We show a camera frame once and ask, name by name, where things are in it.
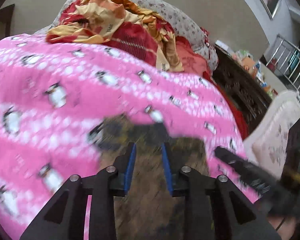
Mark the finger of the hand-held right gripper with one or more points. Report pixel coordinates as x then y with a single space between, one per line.
240 163

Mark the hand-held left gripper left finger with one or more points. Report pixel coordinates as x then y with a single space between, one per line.
130 170

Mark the steel railing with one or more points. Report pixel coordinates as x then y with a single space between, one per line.
281 50

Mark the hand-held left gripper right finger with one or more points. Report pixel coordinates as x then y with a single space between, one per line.
166 170

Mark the clear plastic bag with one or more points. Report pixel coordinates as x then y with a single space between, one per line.
242 55

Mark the pink penguin print blanket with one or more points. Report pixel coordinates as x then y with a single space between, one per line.
65 80

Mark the brown floral patterned garment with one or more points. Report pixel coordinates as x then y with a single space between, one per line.
147 205

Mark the dark carved wooden headboard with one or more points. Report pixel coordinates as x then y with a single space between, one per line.
240 87

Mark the red and yellow crumpled quilt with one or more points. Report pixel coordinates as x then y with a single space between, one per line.
130 37

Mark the person's right forearm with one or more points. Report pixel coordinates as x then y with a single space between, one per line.
280 223

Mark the red cloth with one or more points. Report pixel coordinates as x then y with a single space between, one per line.
237 120

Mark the white box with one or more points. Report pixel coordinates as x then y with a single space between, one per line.
223 44

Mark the grey floral pillow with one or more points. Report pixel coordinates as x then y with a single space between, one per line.
180 17

